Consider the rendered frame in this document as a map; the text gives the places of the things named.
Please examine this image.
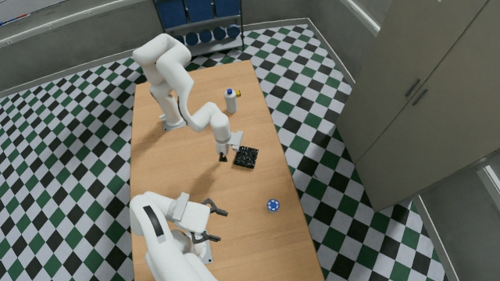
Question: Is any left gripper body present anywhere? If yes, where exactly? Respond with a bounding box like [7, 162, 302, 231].
[216, 142, 230, 156]

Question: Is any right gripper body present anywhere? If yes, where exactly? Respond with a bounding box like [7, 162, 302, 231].
[174, 202, 210, 233]

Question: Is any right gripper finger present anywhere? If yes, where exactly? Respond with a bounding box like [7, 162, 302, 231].
[191, 230, 221, 244]
[201, 197, 228, 217]

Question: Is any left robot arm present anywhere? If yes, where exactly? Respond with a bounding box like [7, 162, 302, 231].
[132, 34, 244, 151]

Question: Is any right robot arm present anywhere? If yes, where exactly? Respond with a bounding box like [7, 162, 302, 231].
[130, 191, 218, 281]

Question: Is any white plastic bottle with blue cap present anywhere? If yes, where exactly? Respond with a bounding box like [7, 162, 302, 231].
[224, 88, 238, 113]

